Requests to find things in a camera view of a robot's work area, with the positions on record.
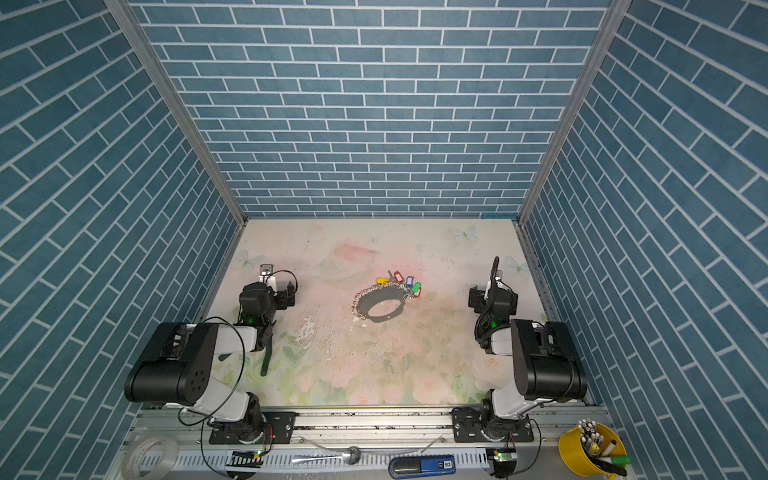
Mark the aluminium corner post right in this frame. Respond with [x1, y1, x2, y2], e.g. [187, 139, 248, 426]
[518, 0, 631, 227]

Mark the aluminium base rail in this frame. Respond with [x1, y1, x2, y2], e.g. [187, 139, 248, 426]
[116, 402, 611, 479]

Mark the clear tape roll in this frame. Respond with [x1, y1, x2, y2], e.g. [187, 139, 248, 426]
[120, 435, 179, 480]

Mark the aluminium corner post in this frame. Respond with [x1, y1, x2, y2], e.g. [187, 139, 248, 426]
[518, 0, 631, 227]
[104, 0, 247, 227]

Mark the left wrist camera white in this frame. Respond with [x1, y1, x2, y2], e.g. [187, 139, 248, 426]
[259, 264, 277, 292]

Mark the aluminium corner post left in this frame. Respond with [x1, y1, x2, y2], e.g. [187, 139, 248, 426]
[104, 0, 247, 227]

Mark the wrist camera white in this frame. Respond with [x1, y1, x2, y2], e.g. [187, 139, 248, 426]
[486, 256, 503, 300]
[259, 264, 277, 292]

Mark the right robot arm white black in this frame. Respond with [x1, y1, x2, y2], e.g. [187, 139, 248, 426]
[468, 283, 588, 439]

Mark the blue black device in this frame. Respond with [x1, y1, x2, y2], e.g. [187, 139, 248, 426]
[388, 455, 457, 479]

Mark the metal rod tool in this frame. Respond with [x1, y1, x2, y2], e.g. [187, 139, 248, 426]
[290, 435, 445, 465]

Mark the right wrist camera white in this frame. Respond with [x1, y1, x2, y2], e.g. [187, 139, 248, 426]
[486, 256, 503, 300]

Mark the yellow tape roll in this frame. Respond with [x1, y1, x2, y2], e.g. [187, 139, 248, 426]
[558, 419, 633, 479]

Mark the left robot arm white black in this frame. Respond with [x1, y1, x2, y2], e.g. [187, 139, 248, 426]
[124, 272, 298, 443]

